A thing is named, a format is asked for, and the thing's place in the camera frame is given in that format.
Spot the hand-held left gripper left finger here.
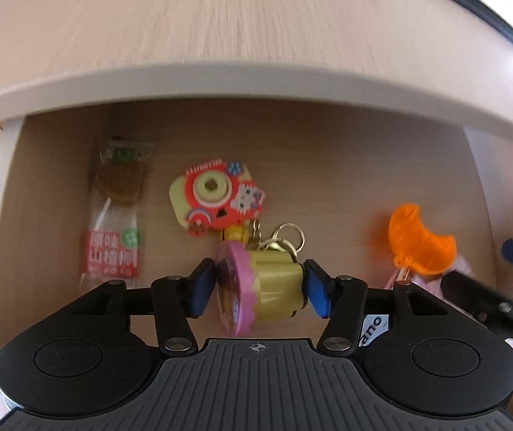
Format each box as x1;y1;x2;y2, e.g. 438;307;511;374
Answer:
74;258;216;354

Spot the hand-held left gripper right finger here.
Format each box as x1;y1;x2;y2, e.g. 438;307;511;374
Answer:
302;259;448;357

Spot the pink white packet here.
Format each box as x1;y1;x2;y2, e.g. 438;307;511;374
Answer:
384;254;475;297

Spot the yellow pink cupcake toy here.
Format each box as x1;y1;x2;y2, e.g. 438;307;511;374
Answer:
215;242;307;337

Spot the orange plastic toy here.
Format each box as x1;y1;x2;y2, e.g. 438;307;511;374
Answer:
388;204;458;275

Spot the camera-shaped keychain toy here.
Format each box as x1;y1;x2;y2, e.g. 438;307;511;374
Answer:
169;159;306;253

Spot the brown spiral lollipop packet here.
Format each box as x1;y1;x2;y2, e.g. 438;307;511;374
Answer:
79;137;156;290

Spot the wooden drawer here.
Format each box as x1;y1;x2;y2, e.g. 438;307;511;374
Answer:
0;99;513;431

